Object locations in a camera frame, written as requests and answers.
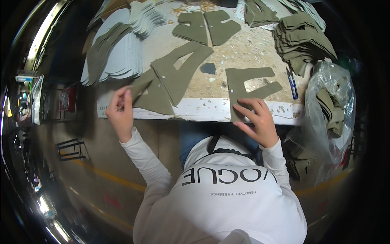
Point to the person's right hand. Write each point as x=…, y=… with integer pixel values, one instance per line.
x=260, y=125

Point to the person's left hand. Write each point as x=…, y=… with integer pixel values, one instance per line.
x=120, y=117

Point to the olive fabric cut piece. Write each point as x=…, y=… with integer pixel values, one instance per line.
x=179, y=71
x=193, y=29
x=155, y=97
x=240, y=82
x=221, y=29

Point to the blue thread snips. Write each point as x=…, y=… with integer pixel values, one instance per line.
x=293, y=85

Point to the red crate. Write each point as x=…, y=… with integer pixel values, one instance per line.
x=68, y=98

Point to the stack of grey foam sheets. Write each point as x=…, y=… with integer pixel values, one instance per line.
x=125, y=58

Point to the olive fabric layers on foam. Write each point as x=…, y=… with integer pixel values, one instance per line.
x=102, y=51

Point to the person's legs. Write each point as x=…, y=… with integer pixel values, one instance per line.
x=190, y=140

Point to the clear plastic bag of scraps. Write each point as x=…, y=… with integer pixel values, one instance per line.
x=332, y=103

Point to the dark grey fabric scrap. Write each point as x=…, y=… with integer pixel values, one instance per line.
x=208, y=68

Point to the background shelf rack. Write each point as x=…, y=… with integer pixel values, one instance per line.
x=36, y=99

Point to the person's body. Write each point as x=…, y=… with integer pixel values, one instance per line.
x=219, y=201

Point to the tall stack of olive fabric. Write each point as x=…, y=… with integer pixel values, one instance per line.
x=304, y=42

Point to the fanned stack of white cutouts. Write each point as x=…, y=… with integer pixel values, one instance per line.
x=146, y=19

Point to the brown cardboard sheet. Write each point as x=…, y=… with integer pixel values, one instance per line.
x=111, y=7

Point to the small pile of olive fabric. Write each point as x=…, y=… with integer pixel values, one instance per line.
x=259, y=13

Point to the heap of yellow rubber bands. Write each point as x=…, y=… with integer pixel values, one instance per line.
x=198, y=6

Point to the black metal stool frame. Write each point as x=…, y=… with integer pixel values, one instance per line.
x=71, y=150

